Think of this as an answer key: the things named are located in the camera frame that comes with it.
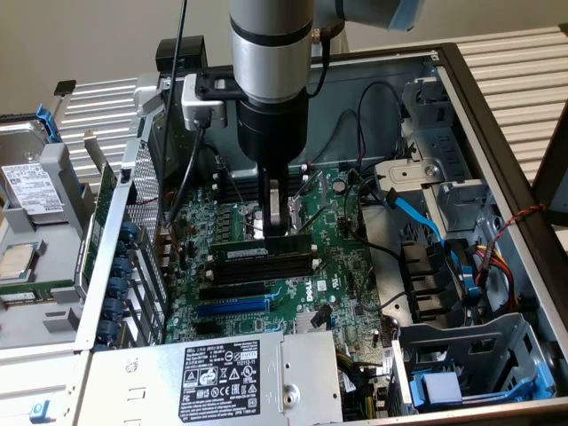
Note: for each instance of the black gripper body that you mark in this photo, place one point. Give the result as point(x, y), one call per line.
point(270, 128)

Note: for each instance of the green RAM stick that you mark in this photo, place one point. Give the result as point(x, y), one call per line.
point(239, 253)
point(24, 296)

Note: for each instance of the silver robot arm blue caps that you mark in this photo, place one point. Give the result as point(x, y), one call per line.
point(270, 44)

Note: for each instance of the silver CPU socket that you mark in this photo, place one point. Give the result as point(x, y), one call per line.
point(250, 226)

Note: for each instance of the silver socket cover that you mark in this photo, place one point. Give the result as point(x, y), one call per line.
point(296, 208)

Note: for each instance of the thin metal locking lever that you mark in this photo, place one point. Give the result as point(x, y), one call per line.
point(310, 219)
point(306, 186)

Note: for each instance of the round coin battery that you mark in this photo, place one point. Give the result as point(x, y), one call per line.
point(339, 185)

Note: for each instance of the green Dell motherboard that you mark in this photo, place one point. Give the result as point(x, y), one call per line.
point(333, 248)

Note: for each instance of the long black expansion slot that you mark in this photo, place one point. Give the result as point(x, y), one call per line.
point(231, 291)

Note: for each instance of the blue expansion slot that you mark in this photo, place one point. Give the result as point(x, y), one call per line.
point(231, 308)

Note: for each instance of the open grey PC case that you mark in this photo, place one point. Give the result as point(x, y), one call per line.
point(377, 71)

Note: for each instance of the black box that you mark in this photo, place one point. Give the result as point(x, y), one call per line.
point(166, 55)

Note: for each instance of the silver chipset heat sink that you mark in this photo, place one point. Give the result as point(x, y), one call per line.
point(304, 326)

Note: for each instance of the blue slot retainer knob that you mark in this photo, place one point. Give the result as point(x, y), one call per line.
point(107, 331)
point(121, 268)
point(117, 288)
point(128, 231)
point(112, 309)

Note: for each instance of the short black expansion slot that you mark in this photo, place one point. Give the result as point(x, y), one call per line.
point(208, 328)

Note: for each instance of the silver metal disk bay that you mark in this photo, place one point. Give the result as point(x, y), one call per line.
point(408, 175)

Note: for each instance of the green graphics card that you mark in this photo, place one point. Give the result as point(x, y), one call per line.
point(104, 191)

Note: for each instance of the black ribbed plastic block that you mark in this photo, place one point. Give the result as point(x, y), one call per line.
point(426, 275)

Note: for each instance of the grey parts rack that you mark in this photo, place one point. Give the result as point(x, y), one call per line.
point(62, 177)

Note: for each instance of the silver power supply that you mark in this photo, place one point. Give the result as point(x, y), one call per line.
point(142, 377)

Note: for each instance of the blue disk carrier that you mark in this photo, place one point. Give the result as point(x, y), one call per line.
point(46, 122)

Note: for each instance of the large grey disk bay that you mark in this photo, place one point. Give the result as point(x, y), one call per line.
point(444, 337)

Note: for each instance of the silver hard disk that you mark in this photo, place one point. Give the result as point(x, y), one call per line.
point(22, 142)

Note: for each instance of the silver CPU chip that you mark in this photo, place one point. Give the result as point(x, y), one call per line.
point(18, 262)

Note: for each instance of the blue plastic disk caddy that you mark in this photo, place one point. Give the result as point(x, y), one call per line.
point(439, 386)

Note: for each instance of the dark brown panel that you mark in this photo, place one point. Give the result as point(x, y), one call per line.
point(554, 177)

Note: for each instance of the blue case latch button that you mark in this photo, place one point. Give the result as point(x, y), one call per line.
point(42, 410)

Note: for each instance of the black camera bracket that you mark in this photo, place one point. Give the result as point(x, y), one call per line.
point(217, 84)

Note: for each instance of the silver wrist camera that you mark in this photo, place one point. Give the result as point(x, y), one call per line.
point(195, 106)

